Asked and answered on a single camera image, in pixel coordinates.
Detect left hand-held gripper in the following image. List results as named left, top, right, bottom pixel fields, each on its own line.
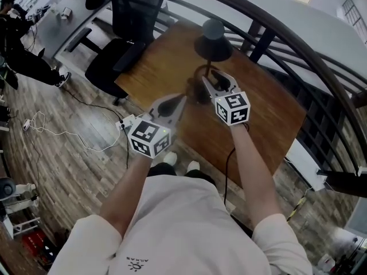
left=127, top=93, right=188, bottom=160

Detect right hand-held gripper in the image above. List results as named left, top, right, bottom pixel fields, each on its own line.
left=202, top=69, right=251, bottom=127

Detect black desk lamp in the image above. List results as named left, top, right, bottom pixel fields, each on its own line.
left=183, top=18, right=233, bottom=105

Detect person's left forearm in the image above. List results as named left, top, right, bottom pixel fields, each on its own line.
left=99, top=155, right=151, bottom=237

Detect person's right forearm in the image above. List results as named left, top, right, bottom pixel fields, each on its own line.
left=229, top=124, right=283, bottom=231

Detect grey desk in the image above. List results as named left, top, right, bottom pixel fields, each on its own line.
left=34, top=0, right=113, bottom=60

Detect white power strip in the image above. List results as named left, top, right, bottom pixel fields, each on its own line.
left=115, top=113, right=137, bottom=132

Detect person's left white shoe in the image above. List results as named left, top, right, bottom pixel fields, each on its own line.
left=163, top=151, right=178, bottom=166

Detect dark curved railing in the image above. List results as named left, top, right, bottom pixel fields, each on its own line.
left=160, top=0, right=367, bottom=198

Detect person's black trousers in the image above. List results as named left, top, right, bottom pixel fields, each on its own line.
left=149, top=162, right=217, bottom=188

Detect black mesh office chair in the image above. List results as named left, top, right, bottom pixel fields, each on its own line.
left=84, top=0, right=167, bottom=106

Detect dark staircase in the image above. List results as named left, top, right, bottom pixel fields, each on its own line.
left=269, top=67, right=354, bottom=172

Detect white balcony edge panel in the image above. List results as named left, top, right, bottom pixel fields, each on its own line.
left=285, top=140, right=328, bottom=192

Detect person's white shirt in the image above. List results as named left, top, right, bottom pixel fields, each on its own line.
left=51, top=174, right=313, bottom=275

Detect yellow black striped tape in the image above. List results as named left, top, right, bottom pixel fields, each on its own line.
left=286, top=196, right=308, bottom=222

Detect grey metal railing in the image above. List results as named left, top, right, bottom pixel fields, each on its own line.
left=341, top=0, right=367, bottom=44

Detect grey round device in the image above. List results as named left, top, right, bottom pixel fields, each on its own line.
left=0, top=177, right=17, bottom=202

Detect black floor cable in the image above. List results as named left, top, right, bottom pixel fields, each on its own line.
left=61, top=84, right=130, bottom=170

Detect white cable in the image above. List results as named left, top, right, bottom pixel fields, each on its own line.
left=27, top=110, right=123, bottom=153

